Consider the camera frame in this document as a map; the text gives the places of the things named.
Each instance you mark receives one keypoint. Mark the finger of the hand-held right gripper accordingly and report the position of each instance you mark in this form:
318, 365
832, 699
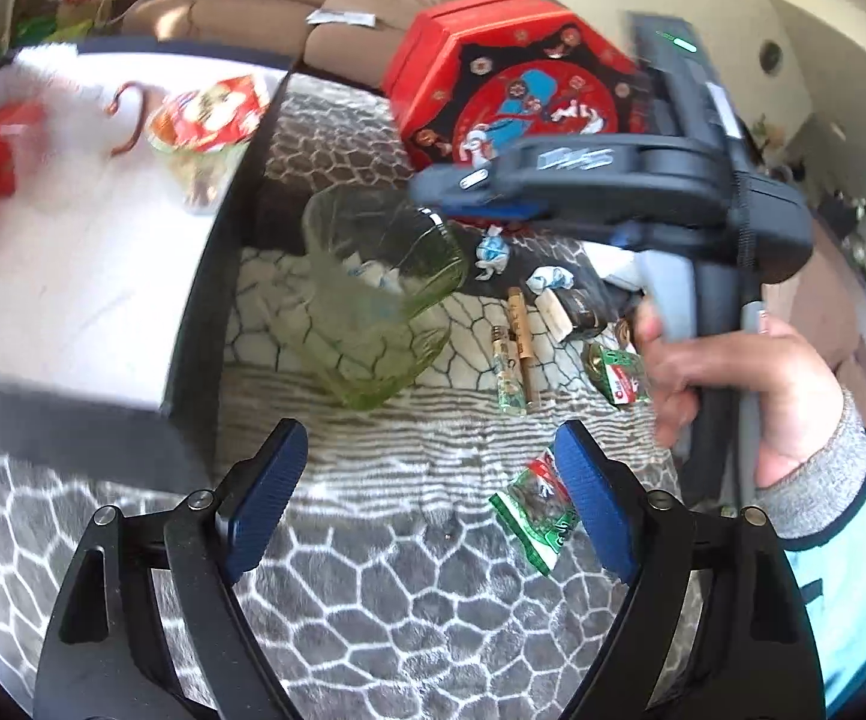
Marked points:
500, 208

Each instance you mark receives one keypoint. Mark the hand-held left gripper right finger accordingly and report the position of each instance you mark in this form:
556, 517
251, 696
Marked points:
598, 510

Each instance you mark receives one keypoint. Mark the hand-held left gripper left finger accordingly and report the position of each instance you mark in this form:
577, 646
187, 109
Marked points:
264, 499

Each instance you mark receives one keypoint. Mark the green seaweed snack packet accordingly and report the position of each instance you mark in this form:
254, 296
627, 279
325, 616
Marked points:
534, 517
617, 379

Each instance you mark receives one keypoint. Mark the green glass leaf bowl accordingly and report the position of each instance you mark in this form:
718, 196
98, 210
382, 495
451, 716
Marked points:
373, 315

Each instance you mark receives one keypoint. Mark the black box white interior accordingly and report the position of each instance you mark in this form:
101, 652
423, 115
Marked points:
88, 300

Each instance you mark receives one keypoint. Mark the clear textured glass bowl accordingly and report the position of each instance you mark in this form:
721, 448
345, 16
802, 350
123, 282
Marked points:
200, 180

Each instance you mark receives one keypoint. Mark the red snack packet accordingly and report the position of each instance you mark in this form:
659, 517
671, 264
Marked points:
208, 112

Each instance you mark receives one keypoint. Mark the amber hair clip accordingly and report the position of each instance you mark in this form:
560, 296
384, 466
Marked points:
135, 127

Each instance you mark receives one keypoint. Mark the person's right forearm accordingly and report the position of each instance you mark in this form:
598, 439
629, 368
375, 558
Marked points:
853, 540

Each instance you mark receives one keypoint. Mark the person's right hand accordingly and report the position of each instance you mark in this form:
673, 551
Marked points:
793, 390

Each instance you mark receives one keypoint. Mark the brown paper tube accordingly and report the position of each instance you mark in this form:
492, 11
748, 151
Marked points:
519, 307

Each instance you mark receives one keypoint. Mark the red octagonal gift box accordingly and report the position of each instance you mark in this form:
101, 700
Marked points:
538, 101

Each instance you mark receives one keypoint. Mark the black gold snack packet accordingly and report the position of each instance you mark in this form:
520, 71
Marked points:
590, 300

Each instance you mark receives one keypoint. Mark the green glass leaf plate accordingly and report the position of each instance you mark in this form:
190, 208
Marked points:
373, 390

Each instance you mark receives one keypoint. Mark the grey patterned blanket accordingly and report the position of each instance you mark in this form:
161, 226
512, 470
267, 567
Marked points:
403, 615

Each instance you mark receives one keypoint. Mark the beige sofa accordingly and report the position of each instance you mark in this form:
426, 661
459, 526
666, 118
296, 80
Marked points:
358, 45

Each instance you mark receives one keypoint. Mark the white paper sheet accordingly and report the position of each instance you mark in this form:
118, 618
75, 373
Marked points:
339, 16

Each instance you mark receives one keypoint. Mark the round wall clock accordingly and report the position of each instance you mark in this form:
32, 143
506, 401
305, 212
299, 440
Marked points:
771, 57

